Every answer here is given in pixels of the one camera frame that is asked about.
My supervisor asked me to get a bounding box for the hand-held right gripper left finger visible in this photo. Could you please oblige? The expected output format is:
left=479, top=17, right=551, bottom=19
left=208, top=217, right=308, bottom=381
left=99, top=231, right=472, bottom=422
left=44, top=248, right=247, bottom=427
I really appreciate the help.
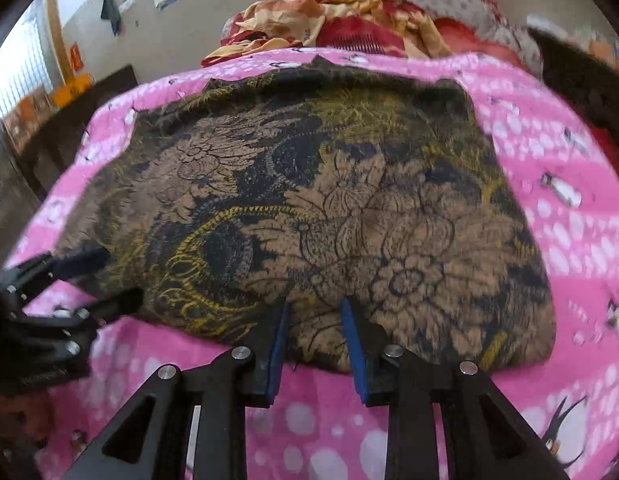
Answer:
left=62, top=297, right=292, bottom=480

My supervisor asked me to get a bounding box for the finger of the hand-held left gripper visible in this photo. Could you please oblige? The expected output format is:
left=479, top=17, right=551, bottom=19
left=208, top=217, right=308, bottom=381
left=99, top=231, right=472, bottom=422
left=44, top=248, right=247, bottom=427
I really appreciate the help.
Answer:
left=0, top=246, right=110, bottom=293
left=69, top=287, right=144, bottom=326

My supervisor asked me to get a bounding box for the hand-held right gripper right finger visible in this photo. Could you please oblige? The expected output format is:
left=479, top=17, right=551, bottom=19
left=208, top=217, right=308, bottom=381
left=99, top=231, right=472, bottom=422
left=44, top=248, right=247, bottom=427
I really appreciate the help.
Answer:
left=341, top=297, right=570, bottom=480

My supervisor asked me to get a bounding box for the dark floral shirt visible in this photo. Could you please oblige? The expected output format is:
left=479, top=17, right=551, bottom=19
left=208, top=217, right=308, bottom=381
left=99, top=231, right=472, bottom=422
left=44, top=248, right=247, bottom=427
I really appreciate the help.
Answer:
left=54, top=55, right=557, bottom=373

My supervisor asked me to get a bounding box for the brown cardboard box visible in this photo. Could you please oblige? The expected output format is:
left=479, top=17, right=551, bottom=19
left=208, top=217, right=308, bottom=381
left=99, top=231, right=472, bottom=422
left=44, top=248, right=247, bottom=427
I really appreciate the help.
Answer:
left=4, top=87, right=53, bottom=147

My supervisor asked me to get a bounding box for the orange box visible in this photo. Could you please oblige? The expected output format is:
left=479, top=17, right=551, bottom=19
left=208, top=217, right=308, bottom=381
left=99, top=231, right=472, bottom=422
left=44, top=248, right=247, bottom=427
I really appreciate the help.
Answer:
left=52, top=74, right=93, bottom=109

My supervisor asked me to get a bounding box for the dark wooden side table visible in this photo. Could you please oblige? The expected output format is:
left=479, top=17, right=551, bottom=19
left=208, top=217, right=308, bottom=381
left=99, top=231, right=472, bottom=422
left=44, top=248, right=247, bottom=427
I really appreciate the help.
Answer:
left=14, top=64, right=140, bottom=201

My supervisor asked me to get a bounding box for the glass block window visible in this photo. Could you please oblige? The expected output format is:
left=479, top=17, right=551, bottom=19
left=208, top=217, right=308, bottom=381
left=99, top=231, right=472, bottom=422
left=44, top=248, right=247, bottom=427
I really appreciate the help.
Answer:
left=0, top=0, right=55, bottom=117

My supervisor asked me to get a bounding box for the pink penguin blanket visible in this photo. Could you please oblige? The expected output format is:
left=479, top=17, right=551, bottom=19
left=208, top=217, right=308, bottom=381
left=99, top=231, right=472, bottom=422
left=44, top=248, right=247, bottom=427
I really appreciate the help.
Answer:
left=2, top=47, right=619, bottom=480

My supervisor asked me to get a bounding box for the dark hanging cloth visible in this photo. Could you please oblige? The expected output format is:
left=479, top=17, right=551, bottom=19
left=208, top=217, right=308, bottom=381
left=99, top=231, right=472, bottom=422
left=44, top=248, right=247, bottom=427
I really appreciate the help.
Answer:
left=100, top=0, right=123, bottom=36

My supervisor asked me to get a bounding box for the crumpled red orange quilt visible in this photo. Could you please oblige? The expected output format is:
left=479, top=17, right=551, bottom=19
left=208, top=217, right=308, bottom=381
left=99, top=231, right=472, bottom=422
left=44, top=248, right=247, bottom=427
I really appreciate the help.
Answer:
left=199, top=0, right=455, bottom=68

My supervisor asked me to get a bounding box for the dark carved wooden cabinet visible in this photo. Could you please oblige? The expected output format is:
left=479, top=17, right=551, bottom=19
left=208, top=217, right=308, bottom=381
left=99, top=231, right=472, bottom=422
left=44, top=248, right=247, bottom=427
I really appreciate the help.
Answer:
left=527, top=25, right=619, bottom=181

